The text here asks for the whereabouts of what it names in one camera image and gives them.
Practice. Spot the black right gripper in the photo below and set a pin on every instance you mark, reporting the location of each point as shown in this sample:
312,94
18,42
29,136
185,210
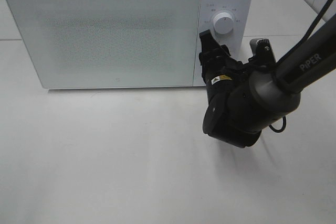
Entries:
220,72

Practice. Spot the white upper power knob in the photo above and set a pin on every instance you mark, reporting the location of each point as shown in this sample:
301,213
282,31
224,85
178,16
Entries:
223,22

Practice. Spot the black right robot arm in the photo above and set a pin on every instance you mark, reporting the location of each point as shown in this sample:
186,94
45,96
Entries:
245,98

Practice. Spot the white microwave door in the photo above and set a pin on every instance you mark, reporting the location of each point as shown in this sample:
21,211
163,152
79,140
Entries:
109,43

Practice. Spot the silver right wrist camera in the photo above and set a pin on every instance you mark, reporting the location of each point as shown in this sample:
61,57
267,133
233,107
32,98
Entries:
262,52

